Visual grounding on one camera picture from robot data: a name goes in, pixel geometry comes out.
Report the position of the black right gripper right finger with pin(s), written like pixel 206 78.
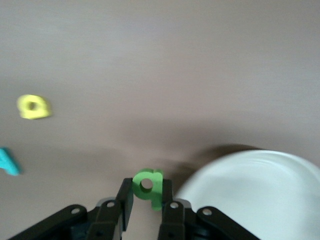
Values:
pixel 172 220

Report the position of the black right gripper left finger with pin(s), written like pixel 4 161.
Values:
pixel 110 220

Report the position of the brown table cover mat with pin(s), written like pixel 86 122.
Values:
pixel 160 62

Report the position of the teal foam letter y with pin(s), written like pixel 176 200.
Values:
pixel 8 162

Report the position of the beige brown plate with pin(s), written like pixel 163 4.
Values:
pixel 250 197

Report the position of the green foam letter b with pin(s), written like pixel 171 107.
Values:
pixel 156 190

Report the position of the yellow foam letter a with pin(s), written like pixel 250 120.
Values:
pixel 42 110

